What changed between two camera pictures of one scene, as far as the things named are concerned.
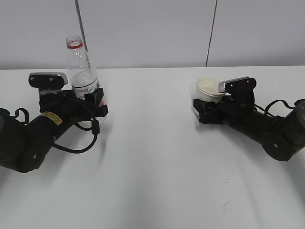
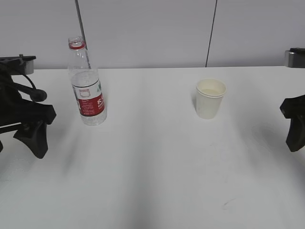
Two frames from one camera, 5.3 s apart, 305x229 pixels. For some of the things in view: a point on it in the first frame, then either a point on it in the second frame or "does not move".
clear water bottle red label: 83,75 does not move
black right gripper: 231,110 -> 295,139
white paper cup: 207,89 does not move
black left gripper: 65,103 -> 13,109
